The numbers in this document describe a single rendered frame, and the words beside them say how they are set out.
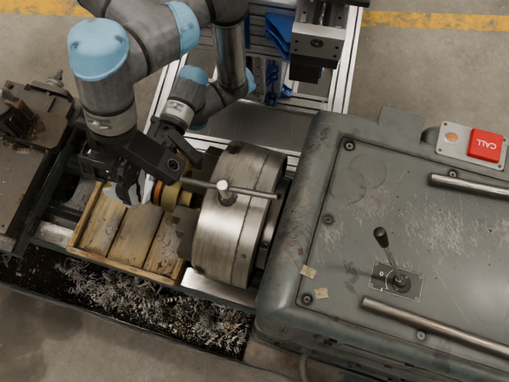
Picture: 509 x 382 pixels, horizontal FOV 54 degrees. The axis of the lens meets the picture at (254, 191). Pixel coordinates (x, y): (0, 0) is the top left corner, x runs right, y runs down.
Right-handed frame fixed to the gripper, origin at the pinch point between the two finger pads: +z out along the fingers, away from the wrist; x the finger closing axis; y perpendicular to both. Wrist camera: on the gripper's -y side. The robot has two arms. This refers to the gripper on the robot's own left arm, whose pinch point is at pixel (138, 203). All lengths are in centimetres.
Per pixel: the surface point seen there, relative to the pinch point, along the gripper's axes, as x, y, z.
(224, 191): -6.3, -14.2, -2.6
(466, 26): -206, -81, 69
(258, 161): -20.2, -17.1, 3.0
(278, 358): -10, -34, 78
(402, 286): -2.0, -49.4, 4.0
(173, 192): -14.8, 0.0, 15.0
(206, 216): -6.2, -10.9, 7.0
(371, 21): -195, -34, 73
